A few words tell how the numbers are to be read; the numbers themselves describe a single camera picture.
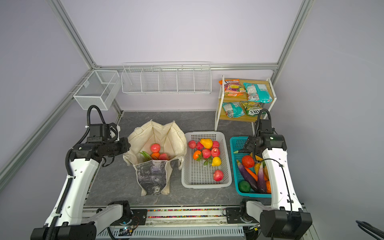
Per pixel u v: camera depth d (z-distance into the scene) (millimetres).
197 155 890
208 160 913
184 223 734
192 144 933
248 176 843
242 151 941
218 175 825
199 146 939
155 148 912
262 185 768
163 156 865
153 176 710
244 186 779
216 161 884
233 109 962
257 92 805
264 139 490
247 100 793
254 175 846
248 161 865
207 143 935
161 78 988
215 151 915
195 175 868
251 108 964
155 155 874
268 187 765
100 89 995
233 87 825
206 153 910
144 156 858
